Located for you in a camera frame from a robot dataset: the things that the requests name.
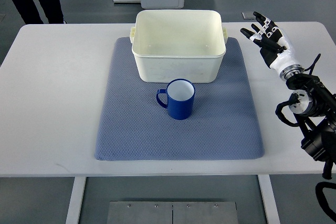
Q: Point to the blue enamel mug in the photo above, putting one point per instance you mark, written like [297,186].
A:
[177,98]

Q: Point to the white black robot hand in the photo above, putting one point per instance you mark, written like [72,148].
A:
[276,48]

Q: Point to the small grey floor plate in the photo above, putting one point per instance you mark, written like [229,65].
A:
[248,15]

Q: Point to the right white table leg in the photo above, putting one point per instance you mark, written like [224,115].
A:
[268,199]

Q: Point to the cream plastic box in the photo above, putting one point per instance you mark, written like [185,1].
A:
[178,43]

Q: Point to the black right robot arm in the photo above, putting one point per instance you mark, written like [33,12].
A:
[311,107]

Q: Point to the left white table leg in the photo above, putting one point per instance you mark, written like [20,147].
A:
[76,199]

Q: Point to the white table leg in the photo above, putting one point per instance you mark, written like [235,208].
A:
[76,199]
[268,199]

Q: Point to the blue textured cloth mat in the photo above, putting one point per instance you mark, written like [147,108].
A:
[133,126]

